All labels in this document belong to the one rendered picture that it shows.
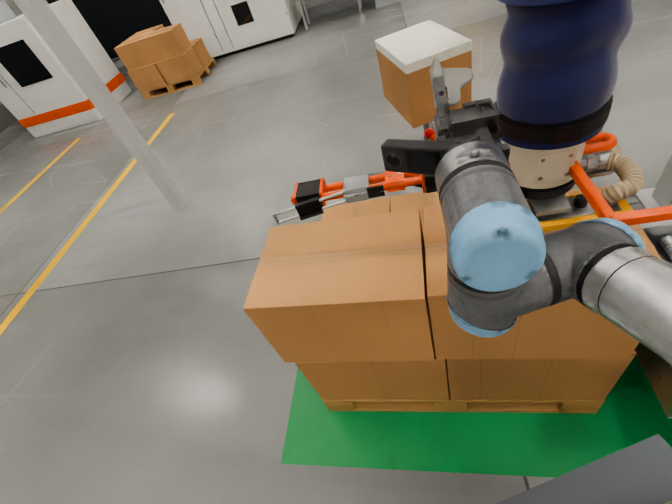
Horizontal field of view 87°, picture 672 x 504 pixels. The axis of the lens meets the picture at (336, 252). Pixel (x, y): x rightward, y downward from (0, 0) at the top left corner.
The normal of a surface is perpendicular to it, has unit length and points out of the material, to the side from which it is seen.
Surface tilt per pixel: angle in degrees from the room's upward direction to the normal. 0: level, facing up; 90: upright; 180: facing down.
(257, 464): 0
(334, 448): 0
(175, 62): 90
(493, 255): 85
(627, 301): 59
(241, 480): 0
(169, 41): 90
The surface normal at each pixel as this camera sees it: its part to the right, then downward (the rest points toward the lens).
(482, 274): -0.08, 0.67
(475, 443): -0.26, -0.67
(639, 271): -0.56, -0.72
